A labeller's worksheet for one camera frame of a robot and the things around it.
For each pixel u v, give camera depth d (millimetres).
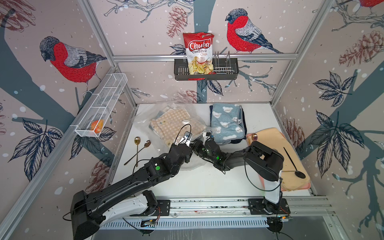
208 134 871
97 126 648
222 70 949
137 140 978
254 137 980
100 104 791
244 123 1076
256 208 726
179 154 513
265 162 503
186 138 600
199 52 815
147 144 956
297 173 839
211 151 684
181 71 949
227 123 1007
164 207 731
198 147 791
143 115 1141
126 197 465
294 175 832
